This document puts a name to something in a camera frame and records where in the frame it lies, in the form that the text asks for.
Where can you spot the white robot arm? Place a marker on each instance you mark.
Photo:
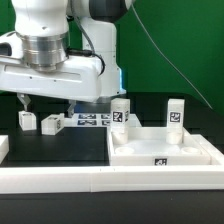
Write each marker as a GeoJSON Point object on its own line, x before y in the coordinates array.
{"type": "Point", "coordinates": [63, 49]}

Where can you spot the white U-shaped fence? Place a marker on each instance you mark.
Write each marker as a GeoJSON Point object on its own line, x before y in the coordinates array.
{"type": "Point", "coordinates": [118, 178]}

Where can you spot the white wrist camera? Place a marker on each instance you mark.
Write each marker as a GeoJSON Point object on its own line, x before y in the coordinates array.
{"type": "Point", "coordinates": [10, 46]}

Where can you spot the white square table top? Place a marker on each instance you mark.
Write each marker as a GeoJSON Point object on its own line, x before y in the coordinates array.
{"type": "Point", "coordinates": [147, 146]}

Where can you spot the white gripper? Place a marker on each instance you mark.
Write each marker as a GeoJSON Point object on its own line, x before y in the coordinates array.
{"type": "Point", "coordinates": [75, 79]}

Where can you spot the white marker base plate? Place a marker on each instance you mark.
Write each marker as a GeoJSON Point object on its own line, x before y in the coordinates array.
{"type": "Point", "coordinates": [88, 120]}

